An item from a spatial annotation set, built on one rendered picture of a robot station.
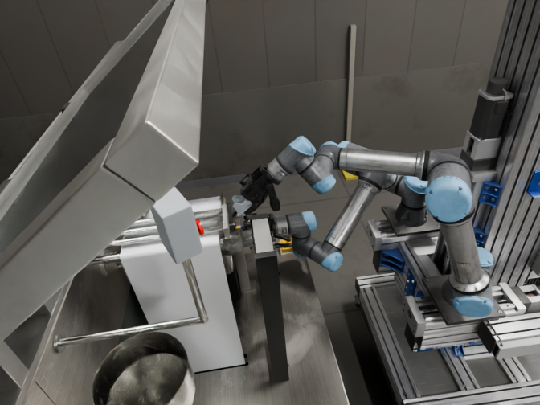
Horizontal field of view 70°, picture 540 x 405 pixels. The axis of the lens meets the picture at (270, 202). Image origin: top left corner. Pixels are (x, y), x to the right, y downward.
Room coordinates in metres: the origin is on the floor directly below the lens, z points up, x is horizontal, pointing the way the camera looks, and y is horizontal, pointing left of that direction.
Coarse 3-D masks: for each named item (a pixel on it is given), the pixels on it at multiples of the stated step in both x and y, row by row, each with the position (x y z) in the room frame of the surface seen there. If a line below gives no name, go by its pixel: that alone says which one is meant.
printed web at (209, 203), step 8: (192, 200) 1.06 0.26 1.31; (200, 200) 1.05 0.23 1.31; (208, 200) 1.04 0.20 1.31; (216, 200) 1.04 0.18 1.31; (192, 208) 1.01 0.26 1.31; (200, 208) 1.01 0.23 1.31; (208, 208) 1.01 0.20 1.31; (216, 208) 1.01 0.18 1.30; (152, 216) 1.00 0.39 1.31; (224, 256) 0.86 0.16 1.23
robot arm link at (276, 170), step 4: (272, 160) 1.08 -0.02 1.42; (268, 164) 1.07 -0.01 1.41; (272, 164) 1.05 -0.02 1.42; (276, 164) 1.05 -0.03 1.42; (268, 168) 1.05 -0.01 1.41; (272, 168) 1.04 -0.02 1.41; (276, 168) 1.04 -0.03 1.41; (280, 168) 1.03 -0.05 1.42; (272, 172) 1.04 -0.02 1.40; (276, 172) 1.03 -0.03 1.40; (280, 172) 1.03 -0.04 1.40; (284, 172) 1.03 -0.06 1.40; (272, 176) 1.04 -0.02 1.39; (276, 176) 1.03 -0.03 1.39; (280, 176) 1.03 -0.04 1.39; (284, 176) 1.03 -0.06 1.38; (288, 176) 1.04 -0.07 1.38; (280, 180) 1.03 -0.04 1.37
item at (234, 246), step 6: (222, 234) 0.80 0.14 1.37; (234, 234) 0.80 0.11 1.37; (240, 234) 0.80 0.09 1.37; (228, 240) 0.78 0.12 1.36; (234, 240) 0.78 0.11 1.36; (240, 240) 0.78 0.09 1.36; (228, 246) 0.77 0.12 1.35; (234, 246) 0.77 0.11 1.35; (240, 246) 0.77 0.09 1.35; (222, 252) 0.76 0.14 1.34; (228, 252) 0.76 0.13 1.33; (234, 252) 0.76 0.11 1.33; (240, 252) 0.77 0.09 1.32
